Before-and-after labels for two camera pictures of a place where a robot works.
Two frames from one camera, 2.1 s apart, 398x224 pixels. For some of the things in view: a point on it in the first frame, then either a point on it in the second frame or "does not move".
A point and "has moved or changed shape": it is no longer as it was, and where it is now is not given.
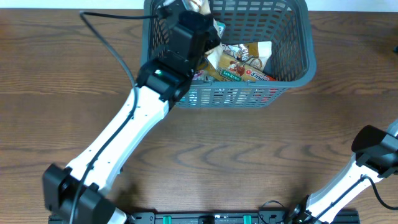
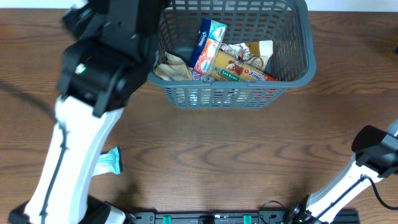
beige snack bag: x=213 y=56 has moved or changed shape
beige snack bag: x=239 y=51 does not move
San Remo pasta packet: x=231 y=69 does not move
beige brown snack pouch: x=253 y=59 has moved or changed shape
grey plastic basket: x=286 y=23 does not move
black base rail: x=212 y=216 does not move
